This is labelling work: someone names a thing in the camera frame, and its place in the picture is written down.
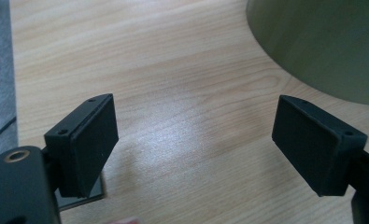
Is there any grey-green round trash bin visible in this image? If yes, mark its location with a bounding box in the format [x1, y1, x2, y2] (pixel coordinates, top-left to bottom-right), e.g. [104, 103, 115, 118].
[246, 0, 369, 106]

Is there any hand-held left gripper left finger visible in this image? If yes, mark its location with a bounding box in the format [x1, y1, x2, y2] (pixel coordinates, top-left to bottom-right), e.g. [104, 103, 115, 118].
[44, 92, 120, 199]

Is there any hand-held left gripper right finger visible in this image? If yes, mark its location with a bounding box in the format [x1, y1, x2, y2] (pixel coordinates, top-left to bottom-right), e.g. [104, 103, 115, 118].
[271, 94, 369, 198]

